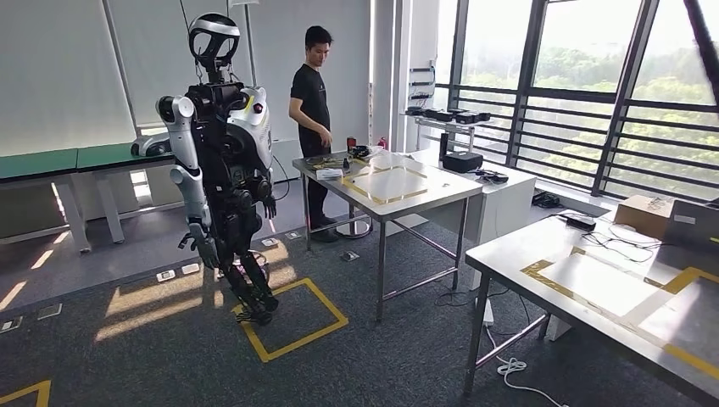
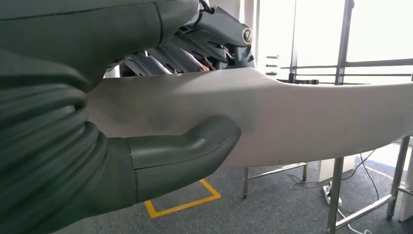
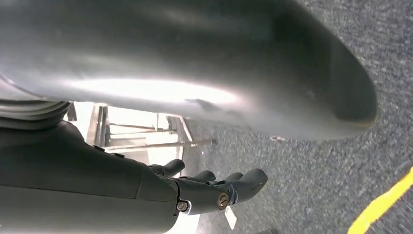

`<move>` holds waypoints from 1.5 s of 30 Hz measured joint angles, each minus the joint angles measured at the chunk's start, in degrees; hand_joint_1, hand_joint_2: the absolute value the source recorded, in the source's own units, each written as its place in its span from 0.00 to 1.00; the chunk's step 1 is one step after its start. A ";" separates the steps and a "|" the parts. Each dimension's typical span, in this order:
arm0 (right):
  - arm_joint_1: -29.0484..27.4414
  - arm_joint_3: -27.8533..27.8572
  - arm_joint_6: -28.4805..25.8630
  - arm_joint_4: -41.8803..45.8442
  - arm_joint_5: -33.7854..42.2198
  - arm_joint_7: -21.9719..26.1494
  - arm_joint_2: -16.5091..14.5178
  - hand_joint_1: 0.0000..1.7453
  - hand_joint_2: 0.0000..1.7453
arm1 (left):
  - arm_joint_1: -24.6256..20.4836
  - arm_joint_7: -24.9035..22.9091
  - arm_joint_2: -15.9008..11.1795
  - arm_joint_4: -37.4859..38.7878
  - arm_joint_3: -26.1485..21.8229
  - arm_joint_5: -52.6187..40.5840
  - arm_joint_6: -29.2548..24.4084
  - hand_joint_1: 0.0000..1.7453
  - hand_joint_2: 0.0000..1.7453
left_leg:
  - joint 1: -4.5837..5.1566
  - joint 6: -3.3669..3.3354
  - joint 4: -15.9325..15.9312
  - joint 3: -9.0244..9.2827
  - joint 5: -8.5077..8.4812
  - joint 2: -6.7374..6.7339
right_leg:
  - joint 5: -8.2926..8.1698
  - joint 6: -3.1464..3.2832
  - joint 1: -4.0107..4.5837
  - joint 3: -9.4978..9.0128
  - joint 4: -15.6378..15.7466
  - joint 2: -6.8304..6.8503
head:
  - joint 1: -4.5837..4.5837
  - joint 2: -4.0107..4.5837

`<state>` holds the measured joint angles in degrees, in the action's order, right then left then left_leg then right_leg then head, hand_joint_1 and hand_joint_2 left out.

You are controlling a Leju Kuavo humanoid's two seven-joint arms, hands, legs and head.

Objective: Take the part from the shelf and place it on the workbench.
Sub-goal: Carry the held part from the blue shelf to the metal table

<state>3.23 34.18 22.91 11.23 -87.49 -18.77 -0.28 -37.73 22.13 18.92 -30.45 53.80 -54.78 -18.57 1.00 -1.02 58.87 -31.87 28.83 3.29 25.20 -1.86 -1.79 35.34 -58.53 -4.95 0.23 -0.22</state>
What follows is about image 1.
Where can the black battery box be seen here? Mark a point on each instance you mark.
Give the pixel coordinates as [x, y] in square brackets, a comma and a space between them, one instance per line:
[466, 118]
[414, 110]
[441, 115]
[484, 117]

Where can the chrome stanchion base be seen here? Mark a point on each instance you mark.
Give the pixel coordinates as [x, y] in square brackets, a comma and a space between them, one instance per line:
[354, 229]

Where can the black window railing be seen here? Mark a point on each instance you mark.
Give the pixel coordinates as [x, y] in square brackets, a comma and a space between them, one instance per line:
[561, 92]

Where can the black small devices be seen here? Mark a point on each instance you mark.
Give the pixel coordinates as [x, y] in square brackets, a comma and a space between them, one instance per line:
[494, 177]

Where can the silver robot head part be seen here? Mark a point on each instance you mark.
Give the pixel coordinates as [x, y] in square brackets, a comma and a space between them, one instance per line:
[149, 147]

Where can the black power adapter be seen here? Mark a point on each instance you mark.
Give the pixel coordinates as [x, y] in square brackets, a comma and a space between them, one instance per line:
[580, 223]

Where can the small white box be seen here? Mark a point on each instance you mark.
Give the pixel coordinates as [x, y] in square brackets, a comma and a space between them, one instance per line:
[329, 174]

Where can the wall device panel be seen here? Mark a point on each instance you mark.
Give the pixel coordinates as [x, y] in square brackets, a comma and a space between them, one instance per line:
[421, 84]

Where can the red can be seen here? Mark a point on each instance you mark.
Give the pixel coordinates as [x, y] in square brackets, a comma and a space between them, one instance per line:
[351, 144]

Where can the red fire extinguisher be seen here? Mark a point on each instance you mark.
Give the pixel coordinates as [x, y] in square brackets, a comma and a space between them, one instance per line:
[382, 143]

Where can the person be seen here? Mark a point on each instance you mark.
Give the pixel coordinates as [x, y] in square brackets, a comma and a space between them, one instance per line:
[312, 101]

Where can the white power strip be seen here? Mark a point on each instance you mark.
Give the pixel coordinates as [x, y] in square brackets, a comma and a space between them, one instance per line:
[488, 313]

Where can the white side table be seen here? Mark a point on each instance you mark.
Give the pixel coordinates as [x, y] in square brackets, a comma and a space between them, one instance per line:
[449, 126]

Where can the silver black humanoid robot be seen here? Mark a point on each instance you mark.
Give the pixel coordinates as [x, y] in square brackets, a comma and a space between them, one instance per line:
[224, 146]

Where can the black tape roll bundle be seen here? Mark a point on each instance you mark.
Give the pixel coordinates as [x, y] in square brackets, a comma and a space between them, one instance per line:
[359, 151]

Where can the floor socket plate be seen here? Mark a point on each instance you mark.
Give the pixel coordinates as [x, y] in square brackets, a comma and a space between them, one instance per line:
[166, 276]
[10, 325]
[349, 256]
[191, 268]
[49, 312]
[293, 235]
[270, 242]

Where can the black hard case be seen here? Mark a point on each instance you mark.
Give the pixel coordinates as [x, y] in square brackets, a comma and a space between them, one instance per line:
[462, 162]

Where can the brown cardboard box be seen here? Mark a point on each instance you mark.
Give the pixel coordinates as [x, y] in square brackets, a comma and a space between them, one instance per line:
[640, 216]

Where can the black device on sill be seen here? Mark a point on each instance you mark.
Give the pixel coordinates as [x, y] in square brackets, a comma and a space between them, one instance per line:
[546, 200]

